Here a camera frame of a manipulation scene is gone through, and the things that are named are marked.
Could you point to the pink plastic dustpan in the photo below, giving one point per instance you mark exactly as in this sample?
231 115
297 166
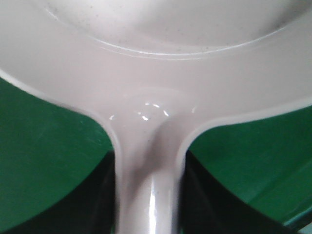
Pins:
155 74

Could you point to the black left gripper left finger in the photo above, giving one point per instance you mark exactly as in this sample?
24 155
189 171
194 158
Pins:
88 209

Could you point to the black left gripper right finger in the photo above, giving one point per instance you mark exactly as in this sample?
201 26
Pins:
207 207

